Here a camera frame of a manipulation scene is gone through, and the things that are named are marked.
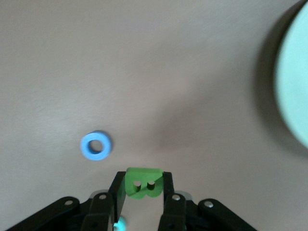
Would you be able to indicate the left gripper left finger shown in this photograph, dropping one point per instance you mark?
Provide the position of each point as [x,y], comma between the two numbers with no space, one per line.
[101,211]

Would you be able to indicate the blue foam letter O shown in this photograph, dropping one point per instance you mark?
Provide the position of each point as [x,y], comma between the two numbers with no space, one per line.
[84,149]

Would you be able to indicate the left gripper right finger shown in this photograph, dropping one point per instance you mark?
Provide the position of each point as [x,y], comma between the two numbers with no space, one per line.
[175,214]

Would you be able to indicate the green foam letter B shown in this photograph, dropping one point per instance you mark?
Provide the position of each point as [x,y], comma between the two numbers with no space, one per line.
[142,173]

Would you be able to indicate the light green plate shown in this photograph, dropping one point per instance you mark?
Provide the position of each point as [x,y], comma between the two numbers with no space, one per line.
[293,84]

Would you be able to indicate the teal foam letter c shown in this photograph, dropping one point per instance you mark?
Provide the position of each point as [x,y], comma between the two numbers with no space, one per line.
[121,224]

